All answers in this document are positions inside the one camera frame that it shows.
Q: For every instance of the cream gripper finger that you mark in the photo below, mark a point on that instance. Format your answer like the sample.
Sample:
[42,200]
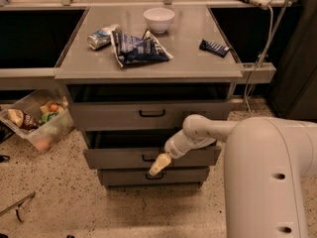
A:
[162,161]

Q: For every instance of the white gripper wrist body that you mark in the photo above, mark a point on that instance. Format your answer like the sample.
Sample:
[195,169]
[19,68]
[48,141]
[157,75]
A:
[173,148]

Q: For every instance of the grey drawer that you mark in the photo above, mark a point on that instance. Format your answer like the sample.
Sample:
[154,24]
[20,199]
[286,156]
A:
[136,106]
[138,149]
[142,176]

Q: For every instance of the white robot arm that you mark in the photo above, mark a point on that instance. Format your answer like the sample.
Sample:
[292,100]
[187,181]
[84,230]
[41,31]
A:
[264,161]

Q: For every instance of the grey top drawer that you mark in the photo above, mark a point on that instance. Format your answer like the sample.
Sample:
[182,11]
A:
[136,106]

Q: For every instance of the grey bottom drawer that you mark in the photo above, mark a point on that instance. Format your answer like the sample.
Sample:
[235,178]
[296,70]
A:
[142,176]

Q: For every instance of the dark blue snack bar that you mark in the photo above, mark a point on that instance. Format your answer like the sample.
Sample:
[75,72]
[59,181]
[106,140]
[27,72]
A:
[213,48]

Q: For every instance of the blue chip bag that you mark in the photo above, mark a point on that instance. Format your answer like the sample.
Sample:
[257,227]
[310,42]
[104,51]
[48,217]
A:
[130,49]

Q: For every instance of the orange fruit in bin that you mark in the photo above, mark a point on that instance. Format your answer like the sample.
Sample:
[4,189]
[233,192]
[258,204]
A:
[53,107]

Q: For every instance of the dark cabinet on right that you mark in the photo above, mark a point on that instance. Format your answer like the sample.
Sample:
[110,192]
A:
[293,94]

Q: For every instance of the green packet in bin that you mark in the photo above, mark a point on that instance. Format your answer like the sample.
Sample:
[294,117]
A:
[48,116]

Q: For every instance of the white ceramic bowl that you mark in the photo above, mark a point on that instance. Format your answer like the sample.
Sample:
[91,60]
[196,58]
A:
[158,20]

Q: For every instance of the clear plastic storage bin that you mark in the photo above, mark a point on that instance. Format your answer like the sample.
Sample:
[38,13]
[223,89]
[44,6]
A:
[36,104]

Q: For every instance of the crushed silver soda can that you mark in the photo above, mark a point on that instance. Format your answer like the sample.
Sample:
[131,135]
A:
[102,37]

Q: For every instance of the brown snack bag in bin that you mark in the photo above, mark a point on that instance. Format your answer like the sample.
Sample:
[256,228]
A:
[22,119]

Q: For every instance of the grey drawer cabinet frame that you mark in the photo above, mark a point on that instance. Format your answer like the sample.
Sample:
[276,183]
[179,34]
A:
[191,25]

